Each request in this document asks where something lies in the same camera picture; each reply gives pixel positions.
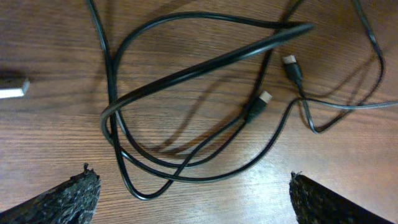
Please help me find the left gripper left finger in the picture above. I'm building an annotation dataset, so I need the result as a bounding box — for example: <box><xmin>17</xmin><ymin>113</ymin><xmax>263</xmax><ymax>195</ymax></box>
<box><xmin>1</xmin><ymin>163</ymin><xmax>101</xmax><ymax>223</ymax></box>

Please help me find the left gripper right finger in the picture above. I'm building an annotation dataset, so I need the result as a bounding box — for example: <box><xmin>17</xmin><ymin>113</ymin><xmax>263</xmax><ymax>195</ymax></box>
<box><xmin>289</xmin><ymin>172</ymin><xmax>390</xmax><ymax>224</ymax></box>

